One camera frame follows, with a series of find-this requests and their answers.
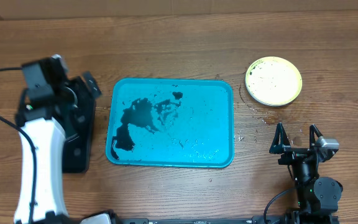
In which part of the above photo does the black water tray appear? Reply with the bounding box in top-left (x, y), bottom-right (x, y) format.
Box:
top-left (62, 93), bottom-right (95, 173)

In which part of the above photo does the white plate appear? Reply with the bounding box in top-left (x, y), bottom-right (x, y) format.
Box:
top-left (246, 84), bottom-right (297, 107)

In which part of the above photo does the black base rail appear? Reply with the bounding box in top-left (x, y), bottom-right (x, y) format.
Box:
top-left (111, 215), bottom-right (340, 224)

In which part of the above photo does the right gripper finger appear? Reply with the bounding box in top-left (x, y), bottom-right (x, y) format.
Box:
top-left (269, 123), bottom-right (291, 154)
top-left (309, 124), bottom-right (323, 147)

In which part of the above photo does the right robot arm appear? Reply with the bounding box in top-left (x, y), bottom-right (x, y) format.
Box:
top-left (269, 123), bottom-right (343, 223)

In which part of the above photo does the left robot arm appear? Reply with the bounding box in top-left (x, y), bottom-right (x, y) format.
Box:
top-left (14, 72), bottom-right (101, 223)

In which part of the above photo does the green rimmed plate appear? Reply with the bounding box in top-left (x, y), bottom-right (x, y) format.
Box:
top-left (244, 56), bottom-right (303, 98)

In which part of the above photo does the teal plastic serving tray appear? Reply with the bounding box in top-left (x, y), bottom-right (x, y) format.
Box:
top-left (105, 78), bottom-right (235, 169)

